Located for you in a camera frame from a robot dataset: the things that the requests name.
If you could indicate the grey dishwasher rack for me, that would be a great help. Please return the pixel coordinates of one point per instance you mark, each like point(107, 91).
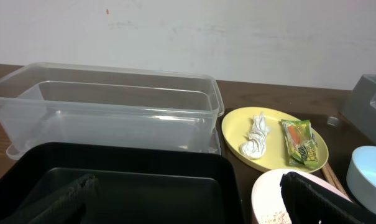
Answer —
point(360, 107)

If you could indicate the wooden chopstick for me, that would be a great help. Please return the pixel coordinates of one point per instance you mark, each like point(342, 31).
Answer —
point(337, 182)
point(327, 174)

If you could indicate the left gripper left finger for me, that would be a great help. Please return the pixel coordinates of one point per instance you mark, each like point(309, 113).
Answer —
point(73, 203)

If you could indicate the green snack wrapper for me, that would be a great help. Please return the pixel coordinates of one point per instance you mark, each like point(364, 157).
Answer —
point(301, 143)

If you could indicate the light blue bowl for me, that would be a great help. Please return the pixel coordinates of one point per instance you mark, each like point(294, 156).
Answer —
point(361, 176)

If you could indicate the black waste tray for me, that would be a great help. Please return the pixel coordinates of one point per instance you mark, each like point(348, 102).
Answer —
point(134, 185)

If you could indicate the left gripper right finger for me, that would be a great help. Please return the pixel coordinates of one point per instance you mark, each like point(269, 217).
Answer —
point(307, 202)

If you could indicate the clear plastic bin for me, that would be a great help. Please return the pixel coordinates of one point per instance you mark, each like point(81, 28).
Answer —
point(123, 107)

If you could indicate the brown serving tray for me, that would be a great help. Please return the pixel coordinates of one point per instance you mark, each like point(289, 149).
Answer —
point(340, 137)

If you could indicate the wooden chopstick left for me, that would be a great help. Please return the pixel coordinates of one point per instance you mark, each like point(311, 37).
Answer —
point(327, 174)

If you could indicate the wooden chopstick right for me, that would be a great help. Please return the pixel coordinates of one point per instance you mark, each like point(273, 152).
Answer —
point(337, 182)

